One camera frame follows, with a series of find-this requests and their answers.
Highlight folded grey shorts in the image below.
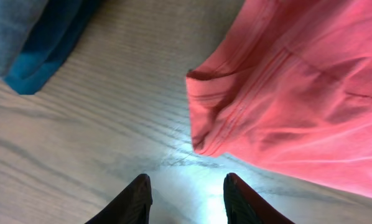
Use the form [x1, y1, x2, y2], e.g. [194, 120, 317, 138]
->
[0, 0, 48, 78]

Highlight folded navy garment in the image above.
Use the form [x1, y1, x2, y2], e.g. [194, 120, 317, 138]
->
[4, 0, 102, 95]

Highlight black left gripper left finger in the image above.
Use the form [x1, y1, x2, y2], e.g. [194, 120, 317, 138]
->
[85, 174, 152, 224]

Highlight red printed t-shirt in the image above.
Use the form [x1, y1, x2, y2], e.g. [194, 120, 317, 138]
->
[186, 0, 372, 198]

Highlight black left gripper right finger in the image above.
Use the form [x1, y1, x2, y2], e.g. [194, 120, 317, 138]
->
[223, 173, 294, 224]

